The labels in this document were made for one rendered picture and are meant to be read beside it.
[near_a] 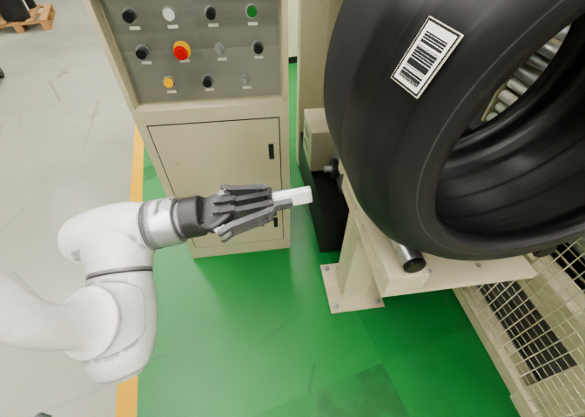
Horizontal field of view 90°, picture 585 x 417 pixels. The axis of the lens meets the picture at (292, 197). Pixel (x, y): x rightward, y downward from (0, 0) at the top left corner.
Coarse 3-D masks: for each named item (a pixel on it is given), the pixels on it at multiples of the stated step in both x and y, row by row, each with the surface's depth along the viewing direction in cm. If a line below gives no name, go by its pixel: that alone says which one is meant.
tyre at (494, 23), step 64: (384, 0) 32; (448, 0) 26; (512, 0) 24; (576, 0) 24; (384, 64) 31; (448, 64) 27; (512, 64) 27; (576, 64) 60; (384, 128) 33; (448, 128) 31; (512, 128) 69; (576, 128) 62; (384, 192) 39; (448, 192) 70; (512, 192) 66; (576, 192) 58; (448, 256) 51; (512, 256) 55
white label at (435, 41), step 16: (432, 32) 26; (448, 32) 25; (416, 48) 28; (432, 48) 27; (448, 48) 25; (400, 64) 29; (416, 64) 28; (432, 64) 27; (400, 80) 29; (416, 80) 28; (416, 96) 28
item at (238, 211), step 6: (252, 204) 52; (258, 204) 52; (264, 204) 52; (270, 204) 51; (216, 210) 51; (222, 210) 51; (228, 210) 51; (234, 210) 51; (240, 210) 51; (246, 210) 51; (252, 210) 52; (258, 210) 52; (234, 216) 52; (240, 216) 52
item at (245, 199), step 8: (256, 192) 54; (264, 192) 54; (272, 192) 54; (216, 200) 53; (224, 200) 53; (232, 200) 53; (240, 200) 53; (248, 200) 53; (256, 200) 54; (264, 200) 54
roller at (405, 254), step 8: (392, 240) 62; (400, 248) 59; (408, 248) 58; (400, 256) 58; (408, 256) 57; (416, 256) 56; (408, 264) 56; (416, 264) 56; (424, 264) 57; (408, 272) 58
